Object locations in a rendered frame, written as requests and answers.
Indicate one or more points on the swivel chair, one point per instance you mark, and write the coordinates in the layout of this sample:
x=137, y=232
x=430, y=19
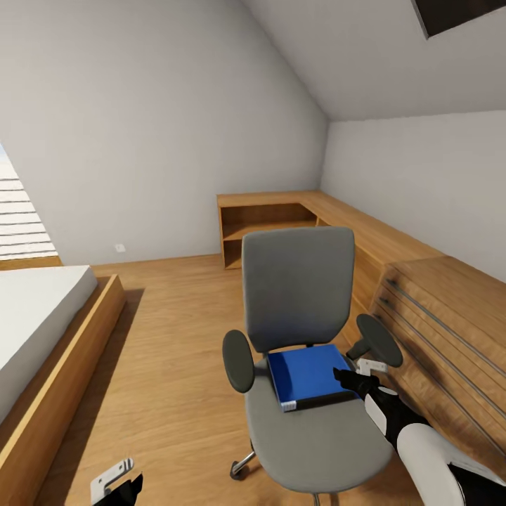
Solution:
x=297, y=286

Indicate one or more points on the cabinet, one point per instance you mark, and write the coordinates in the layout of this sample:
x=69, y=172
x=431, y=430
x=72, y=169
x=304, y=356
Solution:
x=449, y=321

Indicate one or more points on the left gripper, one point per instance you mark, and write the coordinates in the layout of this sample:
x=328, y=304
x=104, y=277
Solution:
x=124, y=495

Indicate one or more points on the fixed window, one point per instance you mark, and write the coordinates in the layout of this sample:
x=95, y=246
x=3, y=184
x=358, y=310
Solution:
x=24, y=242
x=441, y=15

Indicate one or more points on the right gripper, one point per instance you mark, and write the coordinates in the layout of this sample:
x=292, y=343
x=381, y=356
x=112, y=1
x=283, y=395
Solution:
x=352, y=380

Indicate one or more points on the folder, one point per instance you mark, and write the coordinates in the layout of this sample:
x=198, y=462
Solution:
x=304, y=377

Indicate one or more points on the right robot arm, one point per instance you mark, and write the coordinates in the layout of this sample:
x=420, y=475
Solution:
x=443, y=474

